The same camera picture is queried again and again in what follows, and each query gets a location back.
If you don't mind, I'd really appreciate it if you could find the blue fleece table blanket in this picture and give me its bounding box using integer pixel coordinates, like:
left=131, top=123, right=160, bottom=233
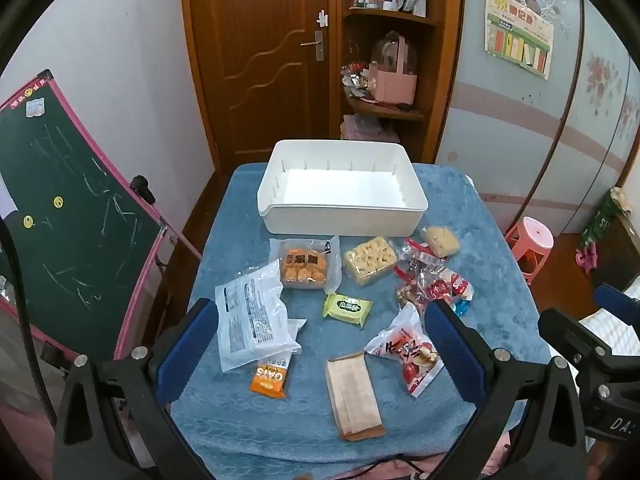
left=170, top=162, right=551, bottom=476

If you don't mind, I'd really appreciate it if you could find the green chalkboard pink frame easel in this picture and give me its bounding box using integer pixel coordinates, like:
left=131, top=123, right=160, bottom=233
left=0, top=69, right=203, bottom=366

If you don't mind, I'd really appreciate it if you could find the small orange snack packet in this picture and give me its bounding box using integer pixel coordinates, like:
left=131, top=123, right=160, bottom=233
left=250, top=357, right=292, bottom=400

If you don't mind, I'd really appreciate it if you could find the green snack packet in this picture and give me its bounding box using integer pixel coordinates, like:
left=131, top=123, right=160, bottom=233
left=322, top=292, right=375, bottom=330

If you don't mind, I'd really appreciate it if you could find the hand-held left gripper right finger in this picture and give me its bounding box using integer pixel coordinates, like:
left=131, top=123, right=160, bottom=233
left=422, top=299, right=588, bottom=480

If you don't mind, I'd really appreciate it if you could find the pink toy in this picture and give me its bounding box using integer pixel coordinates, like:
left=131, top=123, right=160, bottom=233
left=574, top=245, right=600, bottom=273

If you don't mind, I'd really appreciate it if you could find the pile of foil wrappers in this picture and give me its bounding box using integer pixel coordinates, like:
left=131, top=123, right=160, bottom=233
left=341, top=61, right=372, bottom=101

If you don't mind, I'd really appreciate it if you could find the green bag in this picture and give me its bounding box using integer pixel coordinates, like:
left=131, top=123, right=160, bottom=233
left=580, top=187, right=628, bottom=253

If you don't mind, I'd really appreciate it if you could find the small pale rice cake pack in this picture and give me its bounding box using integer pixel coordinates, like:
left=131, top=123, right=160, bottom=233
left=421, top=225, right=461, bottom=258

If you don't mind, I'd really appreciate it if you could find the red label clear dates packet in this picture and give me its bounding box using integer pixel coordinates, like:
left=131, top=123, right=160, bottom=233
left=394, top=237, right=448, bottom=311

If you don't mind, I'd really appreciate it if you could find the wooden corner shelf unit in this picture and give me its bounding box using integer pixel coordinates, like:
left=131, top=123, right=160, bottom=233
left=327, top=0, right=466, bottom=163

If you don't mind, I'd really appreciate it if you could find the red and white candy packet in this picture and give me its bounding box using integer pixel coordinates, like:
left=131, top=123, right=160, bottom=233
left=425, top=267, right=475, bottom=306

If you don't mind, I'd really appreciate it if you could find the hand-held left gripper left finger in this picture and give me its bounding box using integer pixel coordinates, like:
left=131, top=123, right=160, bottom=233
left=52, top=297, right=222, bottom=480

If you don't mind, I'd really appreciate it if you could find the large white snack bag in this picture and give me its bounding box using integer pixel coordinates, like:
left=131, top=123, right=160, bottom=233
left=215, top=259, right=307, bottom=374

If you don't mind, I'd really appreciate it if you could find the black easel knob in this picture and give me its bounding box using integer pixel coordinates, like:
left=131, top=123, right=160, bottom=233
left=130, top=175, right=158, bottom=206

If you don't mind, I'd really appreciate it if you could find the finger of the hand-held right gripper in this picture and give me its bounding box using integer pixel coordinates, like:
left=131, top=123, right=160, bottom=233
left=594, top=282, right=640, bottom=318
left=537, top=307, right=640, bottom=387

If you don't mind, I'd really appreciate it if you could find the white plastic storage bin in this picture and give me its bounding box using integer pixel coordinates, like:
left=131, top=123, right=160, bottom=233
left=257, top=139, right=429, bottom=237

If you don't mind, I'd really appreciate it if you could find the brown wafer pack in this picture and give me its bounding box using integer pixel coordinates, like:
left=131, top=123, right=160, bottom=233
left=325, top=351, right=387, bottom=442

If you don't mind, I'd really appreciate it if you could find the pink plastic stool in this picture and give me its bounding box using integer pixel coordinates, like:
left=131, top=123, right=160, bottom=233
left=504, top=216, right=556, bottom=286

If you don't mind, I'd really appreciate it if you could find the silver door handle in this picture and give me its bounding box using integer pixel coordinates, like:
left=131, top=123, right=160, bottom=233
left=300, top=30, right=326, bottom=62

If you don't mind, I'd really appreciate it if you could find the pink folded cloth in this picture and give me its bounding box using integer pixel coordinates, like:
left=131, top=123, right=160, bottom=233
left=341, top=114, right=401, bottom=143

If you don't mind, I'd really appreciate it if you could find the clear puffed rice block pack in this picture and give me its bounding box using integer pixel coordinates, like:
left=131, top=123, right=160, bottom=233
left=343, top=236, right=399, bottom=287

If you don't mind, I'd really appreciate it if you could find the colourful wall poster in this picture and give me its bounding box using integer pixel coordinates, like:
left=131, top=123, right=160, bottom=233
left=482, top=0, right=556, bottom=81

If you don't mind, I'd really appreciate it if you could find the brown wooden door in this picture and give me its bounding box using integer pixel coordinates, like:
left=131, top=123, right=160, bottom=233
left=180, top=0, right=336, bottom=173

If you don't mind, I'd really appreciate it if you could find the orange cracker tray pack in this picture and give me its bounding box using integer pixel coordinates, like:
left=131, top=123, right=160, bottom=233
left=269, top=236, right=342, bottom=295

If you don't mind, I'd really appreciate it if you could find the flower print sliding wardrobe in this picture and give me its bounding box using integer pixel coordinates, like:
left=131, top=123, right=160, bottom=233
left=435, top=0, right=640, bottom=241

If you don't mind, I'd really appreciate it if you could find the apple print snack bag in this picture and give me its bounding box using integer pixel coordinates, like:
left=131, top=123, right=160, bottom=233
left=364, top=302, right=445, bottom=398

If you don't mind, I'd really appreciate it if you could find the pink basket with clear dome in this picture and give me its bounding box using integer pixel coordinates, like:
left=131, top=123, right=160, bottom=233
left=367, top=31, right=420, bottom=106

